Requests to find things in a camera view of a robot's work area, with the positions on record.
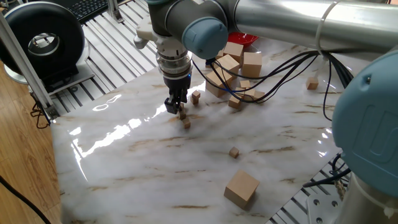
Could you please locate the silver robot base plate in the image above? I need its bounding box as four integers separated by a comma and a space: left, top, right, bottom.
306, 194, 343, 224

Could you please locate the black floor cable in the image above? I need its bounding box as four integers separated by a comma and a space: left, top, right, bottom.
0, 175, 52, 224

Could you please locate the white plastic wrist bracket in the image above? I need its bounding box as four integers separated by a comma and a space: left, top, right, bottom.
133, 15, 187, 58

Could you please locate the tangled thin black cable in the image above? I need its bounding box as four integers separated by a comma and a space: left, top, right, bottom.
30, 98, 50, 129

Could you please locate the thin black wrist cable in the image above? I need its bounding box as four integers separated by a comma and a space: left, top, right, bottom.
211, 51, 318, 82

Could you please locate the silver wrist adapter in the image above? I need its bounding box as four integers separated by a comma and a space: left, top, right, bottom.
155, 43, 193, 80

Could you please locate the red glossy bowl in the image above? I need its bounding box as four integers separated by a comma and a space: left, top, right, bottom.
226, 32, 259, 48

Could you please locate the aluminium frame post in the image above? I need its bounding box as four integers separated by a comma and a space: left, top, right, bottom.
0, 11, 60, 121

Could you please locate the white lamp base plate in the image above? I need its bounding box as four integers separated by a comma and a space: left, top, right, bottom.
4, 39, 96, 96

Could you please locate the aluminium corner bracket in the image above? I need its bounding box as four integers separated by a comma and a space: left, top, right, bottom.
106, 0, 125, 24

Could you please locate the white marble pattern sheet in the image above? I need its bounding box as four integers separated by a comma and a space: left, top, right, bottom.
49, 0, 398, 224

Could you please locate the thin black hanging cable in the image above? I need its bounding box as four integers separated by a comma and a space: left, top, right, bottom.
322, 58, 334, 122

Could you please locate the black computer keyboard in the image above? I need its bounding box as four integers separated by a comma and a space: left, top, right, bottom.
54, 0, 125, 24

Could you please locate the thick black wrist cable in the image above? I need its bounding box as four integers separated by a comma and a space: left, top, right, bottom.
191, 49, 321, 104

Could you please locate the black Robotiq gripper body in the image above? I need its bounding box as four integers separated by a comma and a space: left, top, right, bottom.
163, 74, 192, 94

